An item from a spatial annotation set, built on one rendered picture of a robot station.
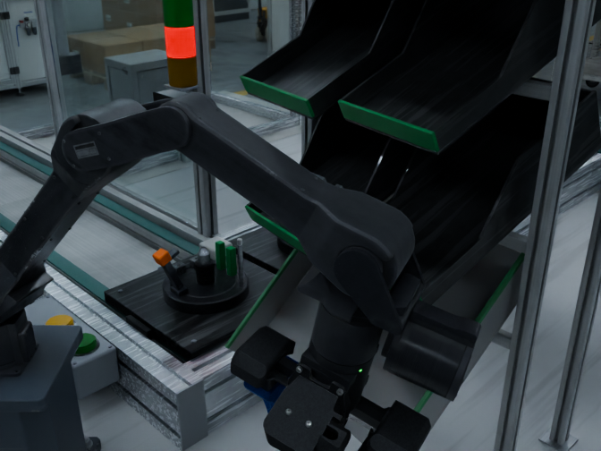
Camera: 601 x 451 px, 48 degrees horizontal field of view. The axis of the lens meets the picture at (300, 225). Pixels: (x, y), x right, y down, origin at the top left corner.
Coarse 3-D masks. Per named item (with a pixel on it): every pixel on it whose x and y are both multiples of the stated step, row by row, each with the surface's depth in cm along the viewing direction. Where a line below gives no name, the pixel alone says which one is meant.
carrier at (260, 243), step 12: (264, 228) 133; (252, 240) 128; (264, 240) 128; (276, 240) 128; (252, 252) 123; (264, 252) 123; (276, 252) 123; (288, 252) 123; (264, 264) 120; (276, 264) 119
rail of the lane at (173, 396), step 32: (64, 288) 114; (96, 320) 105; (128, 320) 104; (128, 352) 98; (160, 352) 98; (128, 384) 100; (160, 384) 92; (192, 384) 91; (160, 416) 95; (192, 416) 93
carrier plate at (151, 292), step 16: (192, 256) 122; (160, 272) 117; (256, 272) 117; (112, 288) 112; (128, 288) 112; (144, 288) 112; (160, 288) 112; (256, 288) 112; (112, 304) 110; (128, 304) 107; (144, 304) 107; (160, 304) 107; (240, 304) 107; (144, 320) 103; (160, 320) 103; (176, 320) 103; (192, 320) 103; (208, 320) 103; (224, 320) 103; (240, 320) 103; (160, 336) 101; (176, 336) 99; (192, 336) 99; (208, 336) 99; (224, 336) 100; (176, 352) 99; (192, 352) 96
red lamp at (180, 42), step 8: (168, 32) 113; (176, 32) 112; (184, 32) 112; (192, 32) 114; (168, 40) 113; (176, 40) 113; (184, 40) 113; (192, 40) 114; (168, 48) 114; (176, 48) 113; (184, 48) 113; (192, 48) 115; (168, 56) 115; (176, 56) 114; (184, 56) 114
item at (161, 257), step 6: (156, 252) 102; (162, 252) 102; (168, 252) 102; (174, 252) 103; (156, 258) 101; (162, 258) 101; (168, 258) 102; (162, 264) 101; (168, 264) 103; (168, 270) 103; (174, 270) 104; (168, 276) 104; (174, 276) 104; (174, 282) 105; (180, 282) 105; (180, 288) 106
